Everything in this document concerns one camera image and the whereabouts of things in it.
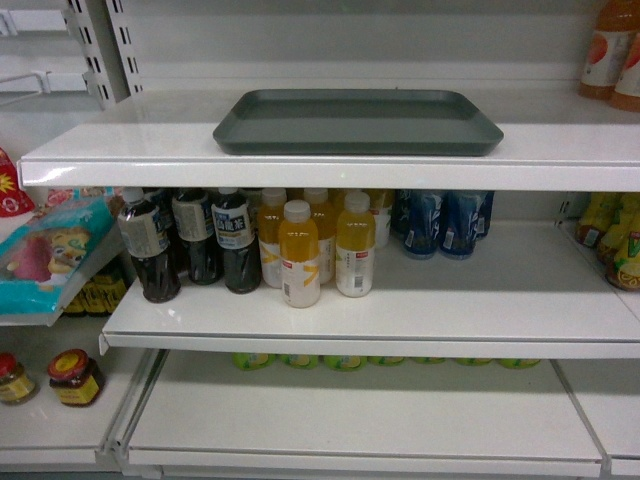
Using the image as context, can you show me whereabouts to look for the perforated shelf upright post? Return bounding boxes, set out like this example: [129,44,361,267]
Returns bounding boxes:
[65,0,143,109]

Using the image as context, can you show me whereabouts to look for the teal tissue pack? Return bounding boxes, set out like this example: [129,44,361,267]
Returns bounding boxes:
[1,196,122,317]

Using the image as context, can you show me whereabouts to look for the dark tea bottle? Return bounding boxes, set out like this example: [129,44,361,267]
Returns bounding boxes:
[172,188,224,285]
[117,187,181,303]
[213,187,261,294]

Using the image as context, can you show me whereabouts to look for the orange juice bottle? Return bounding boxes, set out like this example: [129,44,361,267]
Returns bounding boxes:
[578,1,639,100]
[608,34,640,112]

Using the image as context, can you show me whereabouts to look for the orange juice bottle right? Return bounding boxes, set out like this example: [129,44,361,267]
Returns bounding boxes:
[608,34,640,112]

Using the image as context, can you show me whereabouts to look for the grey rectangular serving tray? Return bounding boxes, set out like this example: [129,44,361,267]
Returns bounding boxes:
[212,89,504,157]

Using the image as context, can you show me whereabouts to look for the dark tea bottle middle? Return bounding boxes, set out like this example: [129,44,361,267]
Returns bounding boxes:
[172,188,224,285]

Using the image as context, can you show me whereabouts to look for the red lid sauce jar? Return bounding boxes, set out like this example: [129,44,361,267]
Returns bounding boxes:
[47,349,106,407]

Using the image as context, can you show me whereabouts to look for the yellow sauce jar left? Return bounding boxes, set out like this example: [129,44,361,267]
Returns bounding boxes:
[1,352,38,405]

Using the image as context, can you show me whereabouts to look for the white middle shelf board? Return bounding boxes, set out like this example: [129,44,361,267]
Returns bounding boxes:
[99,221,639,359]

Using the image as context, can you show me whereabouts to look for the yellow juice bottle right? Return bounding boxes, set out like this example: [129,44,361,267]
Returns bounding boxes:
[336,191,376,298]

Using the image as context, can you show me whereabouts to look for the dark tea bottle left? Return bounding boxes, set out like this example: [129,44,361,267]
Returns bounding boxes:
[117,187,181,303]

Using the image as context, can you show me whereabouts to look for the yellow juice bottle front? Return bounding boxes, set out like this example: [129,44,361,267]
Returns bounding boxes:
[279,200,321,308]

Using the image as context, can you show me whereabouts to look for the white bottom shelf board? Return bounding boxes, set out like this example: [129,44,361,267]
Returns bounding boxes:
[128,351,603,478]

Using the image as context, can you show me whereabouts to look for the red snack bag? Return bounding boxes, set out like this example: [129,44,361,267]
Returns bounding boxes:
[0,150,35,218]

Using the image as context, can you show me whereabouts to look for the dark tea bottle right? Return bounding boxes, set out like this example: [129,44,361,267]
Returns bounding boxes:
[213,187,261,294]

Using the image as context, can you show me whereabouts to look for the yellow lemon tea bottles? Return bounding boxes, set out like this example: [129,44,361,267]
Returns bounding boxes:
[574,192,639,291]

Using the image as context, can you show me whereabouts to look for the blue drink bottle left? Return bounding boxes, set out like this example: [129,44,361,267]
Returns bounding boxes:
[403,190,445,260]

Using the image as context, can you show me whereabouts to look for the orange juice bottle left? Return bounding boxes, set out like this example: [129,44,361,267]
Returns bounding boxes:
[578,1,639,100]

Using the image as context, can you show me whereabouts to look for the yellow juice bottle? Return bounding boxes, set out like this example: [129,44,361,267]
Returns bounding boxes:
[336,191,376,298]
[257,187,287,289]
[279,200,321,308]

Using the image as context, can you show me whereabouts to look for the yellow juice bottle left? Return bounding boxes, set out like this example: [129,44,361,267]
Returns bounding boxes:
[257,187,287,289]

